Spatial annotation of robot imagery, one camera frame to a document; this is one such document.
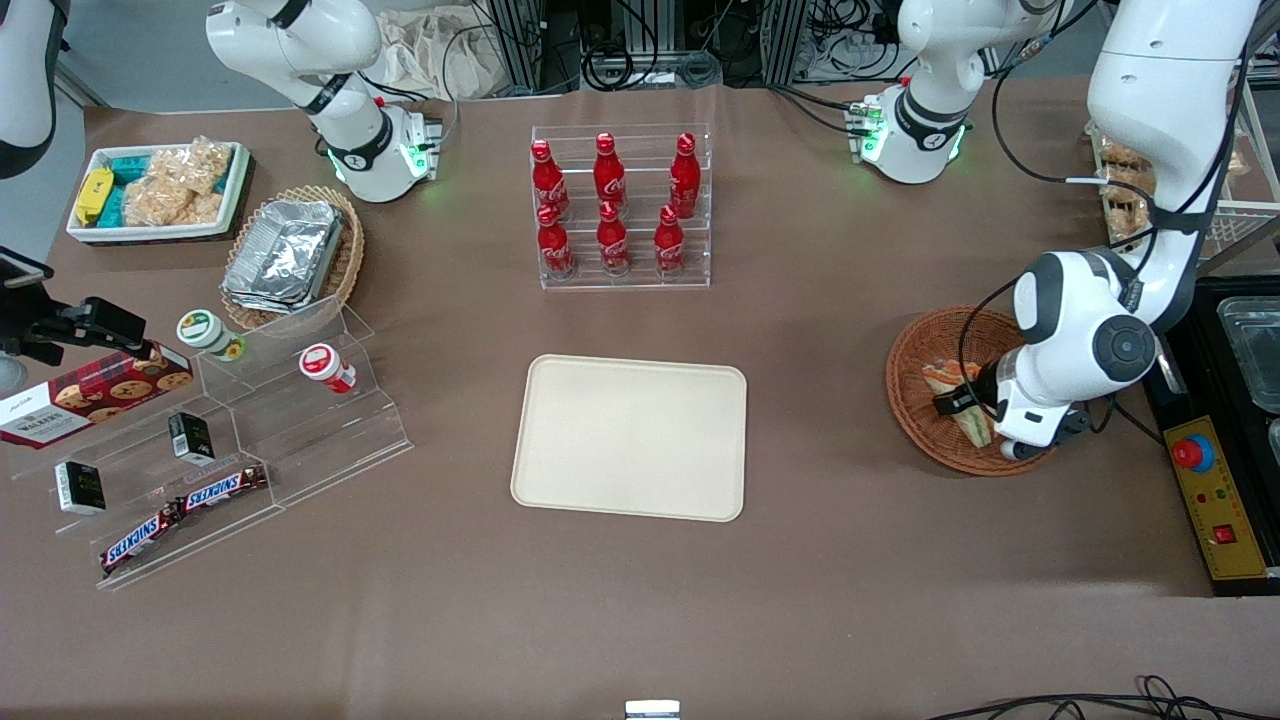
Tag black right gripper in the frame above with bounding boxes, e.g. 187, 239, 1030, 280
0, 296, 150, 364

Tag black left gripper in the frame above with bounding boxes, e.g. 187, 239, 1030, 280
934, 357, 1007, 422

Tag triangle sandwich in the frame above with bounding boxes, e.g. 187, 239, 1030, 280
920, 359, 997, 448

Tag round brown wicker basket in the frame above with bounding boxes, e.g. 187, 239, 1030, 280
886, 305, 1061, 478

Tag oval light wicker basket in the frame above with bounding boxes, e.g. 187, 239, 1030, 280
219, 185, 367, 332

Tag cream plastic tray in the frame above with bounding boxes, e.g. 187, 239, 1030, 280
510, 354, 749, 524

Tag Walkers tartan cookie box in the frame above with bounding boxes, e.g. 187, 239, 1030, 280
0, 343, 195, 451

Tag green lidded sunflower cup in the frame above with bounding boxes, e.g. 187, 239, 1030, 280
177, 309, 248, 363

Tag yellow snack packet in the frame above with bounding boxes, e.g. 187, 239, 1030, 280
75, 167, 115, 227

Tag clear bag of puffed snacks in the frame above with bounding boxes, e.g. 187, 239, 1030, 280
150, 137, 234, 198
124, 180, 224, 228

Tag small black barcode box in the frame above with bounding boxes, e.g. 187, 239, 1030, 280
168, 411, 217, 466

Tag black box with white side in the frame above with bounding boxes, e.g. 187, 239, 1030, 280
54, 460, 108, 517

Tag clear acrylic stepped shelf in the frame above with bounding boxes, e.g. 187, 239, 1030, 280
198, 295, 415, 512
10, 385, 288, 592

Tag white rectangular snack bin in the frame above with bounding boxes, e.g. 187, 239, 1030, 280
66, 140, 252, 245

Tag silver foil packet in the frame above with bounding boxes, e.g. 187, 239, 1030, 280
221, 198, 347, 305

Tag Snickers chocolate bar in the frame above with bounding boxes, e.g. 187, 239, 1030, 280
99, 503, 184, 577
178, 463, 270, 514

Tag red lidded yogurt cup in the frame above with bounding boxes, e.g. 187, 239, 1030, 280
299, 343, 358, 395

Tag packaged bread snacks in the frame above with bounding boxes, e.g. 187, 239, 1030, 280
1093, 138, 1158, 243

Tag yellow control panel box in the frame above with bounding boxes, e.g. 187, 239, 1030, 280
1162, 414, 1273, 582

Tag steel food pan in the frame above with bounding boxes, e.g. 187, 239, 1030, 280
1215, 295, 1280, 413

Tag red cola bottle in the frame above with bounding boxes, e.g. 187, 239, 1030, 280
596, 200, 632, 277
653, 204, 688, 277
537, 203, 577, 280
593, 132, 629, 212
669, 132, 702, 220
530, 139, 570, 220

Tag clear acrylic bottle rack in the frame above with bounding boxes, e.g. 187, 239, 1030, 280
530, 123, 714, 292

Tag white plastic bag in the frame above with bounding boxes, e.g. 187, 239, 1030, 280
378, 5, 503, 102

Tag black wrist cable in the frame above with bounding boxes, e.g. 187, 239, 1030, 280
957, 272, 1027, 421

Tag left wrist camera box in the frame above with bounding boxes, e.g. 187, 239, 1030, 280
1000, 405, 1093, 462

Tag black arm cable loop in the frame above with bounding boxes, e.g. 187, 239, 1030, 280
989, 25, 1113, 188

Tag black floor cables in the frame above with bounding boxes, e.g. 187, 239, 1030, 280
925, 675, 1280, 720

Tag white wire rack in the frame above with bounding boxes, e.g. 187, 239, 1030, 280
1088, 95, 1280, 263

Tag black cable bundle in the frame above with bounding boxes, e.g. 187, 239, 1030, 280
578, 35, 723, 93

